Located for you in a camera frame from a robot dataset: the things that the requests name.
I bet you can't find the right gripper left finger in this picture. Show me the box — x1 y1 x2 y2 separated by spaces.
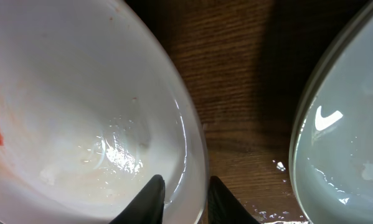
109 174 166 224

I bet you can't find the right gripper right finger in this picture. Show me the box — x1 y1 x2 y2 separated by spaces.
207 175 260 224

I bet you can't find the pink white plate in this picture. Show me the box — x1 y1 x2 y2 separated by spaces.
0 0 208 223

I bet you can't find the pale blue plate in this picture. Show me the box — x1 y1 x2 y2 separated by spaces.
289 1 373 223

